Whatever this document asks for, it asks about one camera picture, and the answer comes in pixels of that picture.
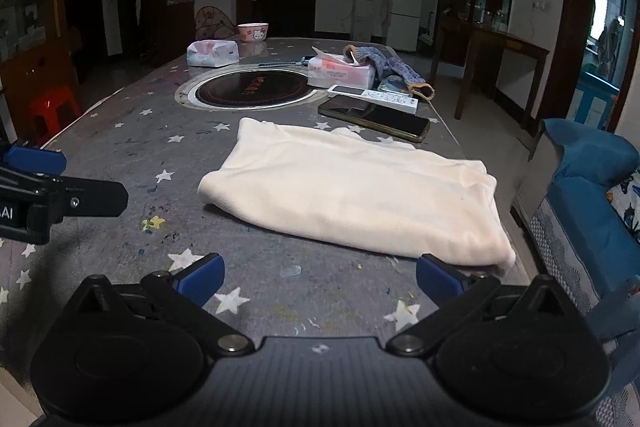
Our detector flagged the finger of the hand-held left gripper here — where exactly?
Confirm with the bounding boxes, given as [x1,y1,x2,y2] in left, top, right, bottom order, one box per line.
[27,181,129,243]
[0,143,67,188]

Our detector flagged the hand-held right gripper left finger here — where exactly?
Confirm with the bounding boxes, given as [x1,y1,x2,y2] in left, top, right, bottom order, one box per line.
[75,253,253,355]

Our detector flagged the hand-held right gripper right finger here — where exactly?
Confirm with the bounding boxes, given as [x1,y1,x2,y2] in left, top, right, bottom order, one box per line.
[386,253,573,356]

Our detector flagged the cream garment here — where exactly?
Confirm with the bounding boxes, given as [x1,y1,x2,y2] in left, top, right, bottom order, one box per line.
[197,117,517,272]

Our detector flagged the red plastic stool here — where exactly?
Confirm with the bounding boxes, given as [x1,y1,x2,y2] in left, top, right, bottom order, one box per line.
[27,86,82,142]

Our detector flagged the wooden display cabinet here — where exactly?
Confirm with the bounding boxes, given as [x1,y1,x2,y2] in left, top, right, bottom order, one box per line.
[0,0,83,122]

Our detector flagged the blue sofa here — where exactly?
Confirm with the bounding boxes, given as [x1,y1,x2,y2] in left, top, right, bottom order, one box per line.
[512,118,640,427]

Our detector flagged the black smartphone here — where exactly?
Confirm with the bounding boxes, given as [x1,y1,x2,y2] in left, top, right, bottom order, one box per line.
[318,94,431,144]

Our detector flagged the white remote control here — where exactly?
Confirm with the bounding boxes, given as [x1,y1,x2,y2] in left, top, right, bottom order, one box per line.
[327,84,420,115]

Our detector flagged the pink white tissue pack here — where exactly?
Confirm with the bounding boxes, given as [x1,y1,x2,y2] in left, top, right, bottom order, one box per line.
[186,39,239,68]

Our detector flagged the round black induction hob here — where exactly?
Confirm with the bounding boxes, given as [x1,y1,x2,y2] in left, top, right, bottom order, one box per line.
[175,68,328,110]

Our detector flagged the blue knitted bag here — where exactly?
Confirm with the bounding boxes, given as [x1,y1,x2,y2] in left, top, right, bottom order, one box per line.
[342,44,435,100]

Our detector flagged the polka dot play tent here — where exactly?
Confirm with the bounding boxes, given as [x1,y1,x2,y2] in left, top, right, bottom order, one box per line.
[194,5,236,40]

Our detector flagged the open white tissue pack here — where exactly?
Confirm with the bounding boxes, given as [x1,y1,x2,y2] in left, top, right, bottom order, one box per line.
[306,47,377,88]

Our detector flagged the pink bowl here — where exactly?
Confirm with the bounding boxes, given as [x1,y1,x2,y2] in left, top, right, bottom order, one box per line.
[236,23,270,44]

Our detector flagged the blue smartwatch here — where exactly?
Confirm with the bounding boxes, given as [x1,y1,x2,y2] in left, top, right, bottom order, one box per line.
[257,57,311,68]

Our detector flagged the wooden side table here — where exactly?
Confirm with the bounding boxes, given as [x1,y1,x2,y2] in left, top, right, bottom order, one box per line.
[429,18,551,130]

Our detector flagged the white refrigerator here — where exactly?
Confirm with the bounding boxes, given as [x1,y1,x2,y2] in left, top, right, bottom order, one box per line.
[387,0,426,52]

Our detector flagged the white water dispenser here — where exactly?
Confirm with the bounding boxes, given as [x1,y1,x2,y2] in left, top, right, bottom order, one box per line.
[352,0,376,42]

